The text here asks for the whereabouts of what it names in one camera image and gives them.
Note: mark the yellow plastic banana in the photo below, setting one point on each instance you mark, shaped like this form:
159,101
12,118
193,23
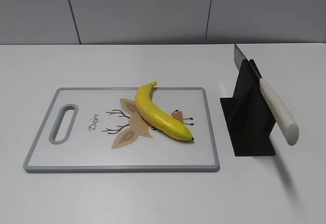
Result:
157,117

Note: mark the white handled kitchen knife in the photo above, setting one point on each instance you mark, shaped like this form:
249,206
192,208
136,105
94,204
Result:
281,114

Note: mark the grey rimmed deer cutting board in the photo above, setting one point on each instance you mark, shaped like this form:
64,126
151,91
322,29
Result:
99,130

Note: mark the black knife stand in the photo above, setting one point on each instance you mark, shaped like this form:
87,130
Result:
248,118

